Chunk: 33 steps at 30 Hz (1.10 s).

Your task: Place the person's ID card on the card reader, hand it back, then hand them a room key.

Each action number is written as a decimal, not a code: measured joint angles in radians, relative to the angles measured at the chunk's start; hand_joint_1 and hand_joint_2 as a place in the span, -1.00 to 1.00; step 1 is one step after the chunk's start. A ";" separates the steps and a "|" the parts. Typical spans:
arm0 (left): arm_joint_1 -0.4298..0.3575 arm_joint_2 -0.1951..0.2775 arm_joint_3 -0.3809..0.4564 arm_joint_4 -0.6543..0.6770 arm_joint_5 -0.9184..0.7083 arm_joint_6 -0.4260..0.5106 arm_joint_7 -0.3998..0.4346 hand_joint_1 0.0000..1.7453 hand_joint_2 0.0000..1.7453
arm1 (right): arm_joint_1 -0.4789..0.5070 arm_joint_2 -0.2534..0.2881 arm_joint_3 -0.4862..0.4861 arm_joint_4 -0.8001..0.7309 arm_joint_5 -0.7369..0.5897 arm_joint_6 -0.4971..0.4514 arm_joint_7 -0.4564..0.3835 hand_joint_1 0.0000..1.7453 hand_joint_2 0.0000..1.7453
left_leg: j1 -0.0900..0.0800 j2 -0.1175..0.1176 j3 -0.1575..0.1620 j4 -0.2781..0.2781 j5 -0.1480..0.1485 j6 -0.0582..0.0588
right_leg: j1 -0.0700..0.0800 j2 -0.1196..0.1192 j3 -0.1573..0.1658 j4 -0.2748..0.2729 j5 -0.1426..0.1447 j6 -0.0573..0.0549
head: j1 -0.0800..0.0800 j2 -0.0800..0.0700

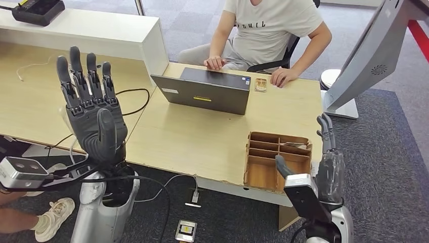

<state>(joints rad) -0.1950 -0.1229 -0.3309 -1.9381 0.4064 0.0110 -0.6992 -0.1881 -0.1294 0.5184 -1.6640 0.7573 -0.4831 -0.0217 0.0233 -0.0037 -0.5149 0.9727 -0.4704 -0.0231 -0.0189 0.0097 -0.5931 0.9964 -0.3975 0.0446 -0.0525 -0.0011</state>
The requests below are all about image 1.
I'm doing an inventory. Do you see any black right camera cable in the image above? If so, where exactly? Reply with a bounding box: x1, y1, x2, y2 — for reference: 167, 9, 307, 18
289, 221, 312, 243

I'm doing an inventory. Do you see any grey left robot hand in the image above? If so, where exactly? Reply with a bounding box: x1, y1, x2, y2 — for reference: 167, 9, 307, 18
56, 46, 128, 165

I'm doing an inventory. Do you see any small wooden block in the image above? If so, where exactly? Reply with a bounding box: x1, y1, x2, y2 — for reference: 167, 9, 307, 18
254, 77, 268, 93

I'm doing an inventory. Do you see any black left camera cable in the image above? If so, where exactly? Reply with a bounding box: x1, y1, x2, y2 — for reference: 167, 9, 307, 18
47, 169, 171, 243

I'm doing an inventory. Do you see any person's right hand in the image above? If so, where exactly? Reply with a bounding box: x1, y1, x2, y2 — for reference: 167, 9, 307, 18
203, 55, 228, 71

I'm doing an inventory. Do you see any white cable with adapter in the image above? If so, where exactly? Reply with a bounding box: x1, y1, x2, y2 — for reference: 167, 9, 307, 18
134, 174, 202, 209

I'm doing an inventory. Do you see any grey laptop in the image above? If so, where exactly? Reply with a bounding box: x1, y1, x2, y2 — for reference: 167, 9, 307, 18
150, 67, 251, 116

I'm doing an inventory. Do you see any thin white cable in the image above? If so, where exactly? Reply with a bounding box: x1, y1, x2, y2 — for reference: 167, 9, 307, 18
16, 56, 52, 82

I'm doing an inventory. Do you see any bystander's bare leg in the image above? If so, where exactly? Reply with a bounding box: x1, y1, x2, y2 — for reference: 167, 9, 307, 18
0, 189, 44, 234

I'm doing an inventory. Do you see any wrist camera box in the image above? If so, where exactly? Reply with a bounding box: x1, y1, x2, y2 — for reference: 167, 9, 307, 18
0, 156, 49, 189
284, 174, 332, 224

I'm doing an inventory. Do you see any white round base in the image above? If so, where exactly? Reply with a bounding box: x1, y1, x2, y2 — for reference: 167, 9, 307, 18
319, 68, 342, 91

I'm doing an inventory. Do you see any beige sneaker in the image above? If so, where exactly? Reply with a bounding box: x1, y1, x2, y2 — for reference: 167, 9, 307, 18
33, 197, 76, 243
21, 189, 46, 198

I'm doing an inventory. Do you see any wooden compartment organizer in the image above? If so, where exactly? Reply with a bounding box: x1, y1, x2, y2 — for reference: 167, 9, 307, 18
243, 131, 313, 194

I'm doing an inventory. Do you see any black camera cable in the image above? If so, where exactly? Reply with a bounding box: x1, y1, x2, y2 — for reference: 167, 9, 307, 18
47, 169, 171, 243
289, 221, 312, 243

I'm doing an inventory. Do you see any person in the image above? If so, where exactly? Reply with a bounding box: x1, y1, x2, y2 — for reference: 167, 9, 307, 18
177, 0, 333, 89

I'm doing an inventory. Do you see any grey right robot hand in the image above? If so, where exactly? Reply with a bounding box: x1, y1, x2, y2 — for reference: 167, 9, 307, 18
275, 113, 346, 206

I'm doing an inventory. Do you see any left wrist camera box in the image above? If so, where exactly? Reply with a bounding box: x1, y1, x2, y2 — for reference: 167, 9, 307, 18
0, 156, 49, 189

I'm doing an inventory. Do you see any black charger device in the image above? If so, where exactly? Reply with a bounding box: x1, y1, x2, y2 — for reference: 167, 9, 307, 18
12, 0, 66, 27

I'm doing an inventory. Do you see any room key card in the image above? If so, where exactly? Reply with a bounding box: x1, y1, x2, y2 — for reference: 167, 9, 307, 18
281, 142, 308, 150

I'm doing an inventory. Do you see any white counter ledge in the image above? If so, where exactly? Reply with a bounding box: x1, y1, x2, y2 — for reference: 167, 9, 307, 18
0, 7, 170, 78

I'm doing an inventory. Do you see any thick white cable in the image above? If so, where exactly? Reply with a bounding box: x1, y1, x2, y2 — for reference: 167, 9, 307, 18
58, 106, 90, 165

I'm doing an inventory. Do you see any red bar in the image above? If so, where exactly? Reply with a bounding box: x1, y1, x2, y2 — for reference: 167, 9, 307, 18
407, 19, 429, 64

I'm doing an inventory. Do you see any small silver device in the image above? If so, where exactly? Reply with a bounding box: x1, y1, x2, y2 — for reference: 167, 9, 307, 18
175, 219, 198, 243

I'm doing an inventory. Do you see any black office chair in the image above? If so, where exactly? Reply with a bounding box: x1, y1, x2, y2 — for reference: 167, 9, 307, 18
246, 0, 321, 74

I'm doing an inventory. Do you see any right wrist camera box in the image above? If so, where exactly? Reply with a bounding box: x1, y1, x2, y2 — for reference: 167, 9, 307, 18
284, 174, 332, 224

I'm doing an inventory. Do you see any person's left hand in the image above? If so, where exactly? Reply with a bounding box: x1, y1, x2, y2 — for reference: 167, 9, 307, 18
270, 67, 299, 89

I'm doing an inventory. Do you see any grey kiosk screen stand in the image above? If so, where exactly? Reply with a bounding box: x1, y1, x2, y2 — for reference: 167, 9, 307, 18
321, 0, 419, 120

